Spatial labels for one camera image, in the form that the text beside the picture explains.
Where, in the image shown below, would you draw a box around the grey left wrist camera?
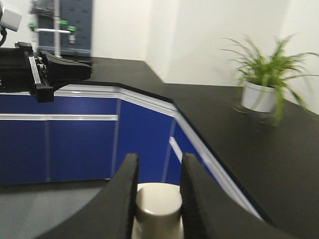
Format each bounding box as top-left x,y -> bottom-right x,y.
0,0 -> 22,32

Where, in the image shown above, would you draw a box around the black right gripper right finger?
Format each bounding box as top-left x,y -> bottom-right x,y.
180,153 -> 292,239

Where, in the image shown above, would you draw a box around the blue lab bench cabinets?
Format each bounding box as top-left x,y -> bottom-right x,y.
0,85 -> 257,215

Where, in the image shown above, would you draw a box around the potted green spider plant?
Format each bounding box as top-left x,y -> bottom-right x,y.
229,36 -> 319,126

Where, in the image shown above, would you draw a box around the white lab faucet green knobs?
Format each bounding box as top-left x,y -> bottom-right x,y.
28,0 -> 76,58

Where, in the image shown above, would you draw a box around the glass jar with cream lid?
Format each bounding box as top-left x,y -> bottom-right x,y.
131,182 -> 184,239

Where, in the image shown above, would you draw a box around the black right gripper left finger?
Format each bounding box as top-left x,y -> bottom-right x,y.
38,153 -> 139,239

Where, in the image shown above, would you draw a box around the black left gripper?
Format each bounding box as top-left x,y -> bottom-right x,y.
0,42 -> 91,103

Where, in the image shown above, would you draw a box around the grey pegboard drying rack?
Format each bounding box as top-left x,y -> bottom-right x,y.
29,0 -> 93,57

